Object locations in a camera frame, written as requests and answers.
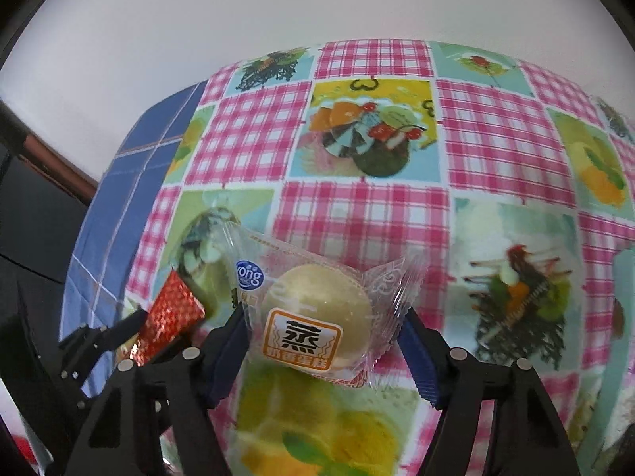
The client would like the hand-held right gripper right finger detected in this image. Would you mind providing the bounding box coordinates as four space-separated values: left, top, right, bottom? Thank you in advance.
399 307 581 476

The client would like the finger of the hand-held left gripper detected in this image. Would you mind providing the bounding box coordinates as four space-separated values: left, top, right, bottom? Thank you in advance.
60 310 150 358

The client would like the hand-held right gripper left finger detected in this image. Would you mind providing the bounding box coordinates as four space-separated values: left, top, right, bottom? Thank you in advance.
69 305 249 476

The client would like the red patterned foil packet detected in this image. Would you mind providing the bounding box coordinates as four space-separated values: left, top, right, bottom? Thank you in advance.
130 270 206 367

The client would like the clear cake packet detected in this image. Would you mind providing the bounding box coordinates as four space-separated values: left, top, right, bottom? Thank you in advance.
221 223 430 390

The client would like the dark cabinet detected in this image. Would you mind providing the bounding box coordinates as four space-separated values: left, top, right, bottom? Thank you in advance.
0 144 95 318

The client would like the pink checked fruit-print tablecloth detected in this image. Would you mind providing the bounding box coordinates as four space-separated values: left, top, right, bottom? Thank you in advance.
60 40 635 476

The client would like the brown wooden frame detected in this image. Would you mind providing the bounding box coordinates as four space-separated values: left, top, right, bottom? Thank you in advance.
0 102 98 199

